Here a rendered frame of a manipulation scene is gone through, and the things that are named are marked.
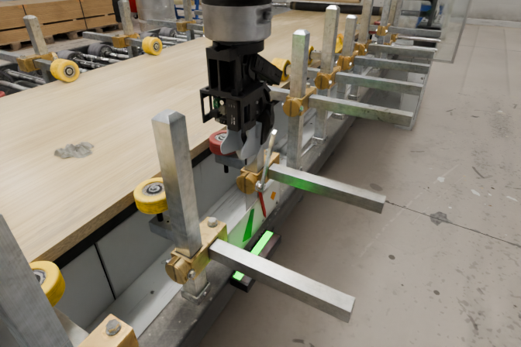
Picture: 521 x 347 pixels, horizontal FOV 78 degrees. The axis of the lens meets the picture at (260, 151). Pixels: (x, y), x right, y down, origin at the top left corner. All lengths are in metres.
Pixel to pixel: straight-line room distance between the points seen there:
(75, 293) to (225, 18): 0.62
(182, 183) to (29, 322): 0.25
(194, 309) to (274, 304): 0.87
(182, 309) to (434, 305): 1.25
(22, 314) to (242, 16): 0.40
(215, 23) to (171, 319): 0.55
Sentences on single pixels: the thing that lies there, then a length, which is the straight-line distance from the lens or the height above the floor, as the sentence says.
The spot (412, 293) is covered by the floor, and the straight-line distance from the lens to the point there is 1.75.
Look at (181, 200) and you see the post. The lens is 0.55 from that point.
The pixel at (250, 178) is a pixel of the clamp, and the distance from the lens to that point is 0.75.
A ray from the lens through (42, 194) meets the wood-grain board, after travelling 0.78.
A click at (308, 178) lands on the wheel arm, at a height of 0.86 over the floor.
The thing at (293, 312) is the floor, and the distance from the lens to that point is 1.56.
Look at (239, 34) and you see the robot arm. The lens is 0.42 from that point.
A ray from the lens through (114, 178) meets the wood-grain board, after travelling 0.76.
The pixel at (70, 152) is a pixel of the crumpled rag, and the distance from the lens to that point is 0.90.
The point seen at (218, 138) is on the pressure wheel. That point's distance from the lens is 0.85.
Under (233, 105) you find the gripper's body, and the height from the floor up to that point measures 1.13.
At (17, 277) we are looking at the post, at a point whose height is 1.04.
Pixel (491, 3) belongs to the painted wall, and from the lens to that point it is 9.26.
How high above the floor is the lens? 1.31
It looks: 31 degrees down
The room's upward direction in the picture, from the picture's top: straight up
